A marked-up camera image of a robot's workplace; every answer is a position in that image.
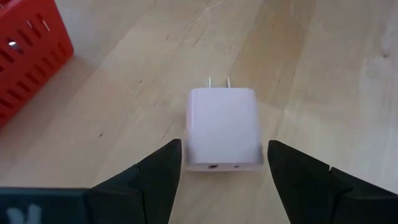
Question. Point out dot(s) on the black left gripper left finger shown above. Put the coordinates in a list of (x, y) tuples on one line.
[(133, 196)]

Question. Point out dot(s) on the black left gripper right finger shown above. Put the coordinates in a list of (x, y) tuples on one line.
[(311, 193)]

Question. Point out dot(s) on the pale pink wall charger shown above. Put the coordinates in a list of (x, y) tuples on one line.
[(222, 124)]

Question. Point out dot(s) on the red slotted plastic basket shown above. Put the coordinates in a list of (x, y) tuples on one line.
[(34, 62)]

